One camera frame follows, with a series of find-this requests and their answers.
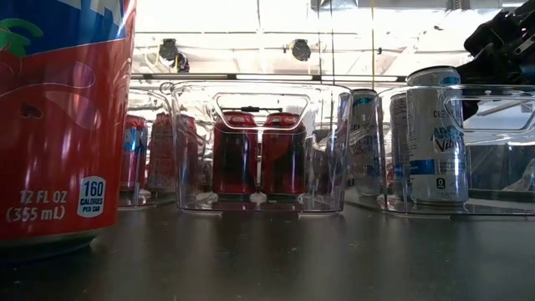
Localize black background station frame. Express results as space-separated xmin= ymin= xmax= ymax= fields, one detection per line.
xmin=227 ymin=105 xmax=293 ymax=115

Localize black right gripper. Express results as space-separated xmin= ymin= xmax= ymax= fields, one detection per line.
xmin=456 ymin=0 xmax=535 ymax=122

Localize red Coca-Cola soda can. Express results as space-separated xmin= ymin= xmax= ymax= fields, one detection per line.
xmin=211 ymin=110 xmax=259 ymax=197
xmin=261 ymin=111 xmax=308 ymax=197

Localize clear plastic bin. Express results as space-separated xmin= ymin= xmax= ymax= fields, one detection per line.
xmin=169 ymin=80 xmax=354 ymax=214
xmin=119 ymin=87 xmax=179 ymax=208
xmin=344 ymin=83 xmax=535 ymax=217

